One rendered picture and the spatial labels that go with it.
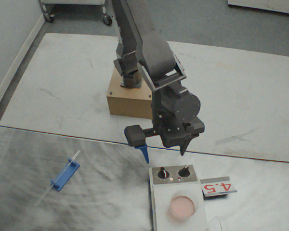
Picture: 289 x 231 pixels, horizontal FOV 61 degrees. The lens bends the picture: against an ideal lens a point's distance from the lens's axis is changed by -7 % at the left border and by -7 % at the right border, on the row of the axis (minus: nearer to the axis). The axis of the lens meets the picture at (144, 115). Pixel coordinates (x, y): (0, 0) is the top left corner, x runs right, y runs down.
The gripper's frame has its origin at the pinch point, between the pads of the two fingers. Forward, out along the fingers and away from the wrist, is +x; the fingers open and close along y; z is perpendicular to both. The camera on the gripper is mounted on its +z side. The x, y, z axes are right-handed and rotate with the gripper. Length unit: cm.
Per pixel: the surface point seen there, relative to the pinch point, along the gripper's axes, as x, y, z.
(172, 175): 9.4, 2.1, 0.1
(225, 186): 13.7, 15.9, 5.2
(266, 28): 4, 171, -167
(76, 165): 9.4, -22.7, -12.7
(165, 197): 9.6, -2.4, 7.1
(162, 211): 11.4, -4.1, 9.9
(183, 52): -12, 24, -43
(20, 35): -5, -64, -199
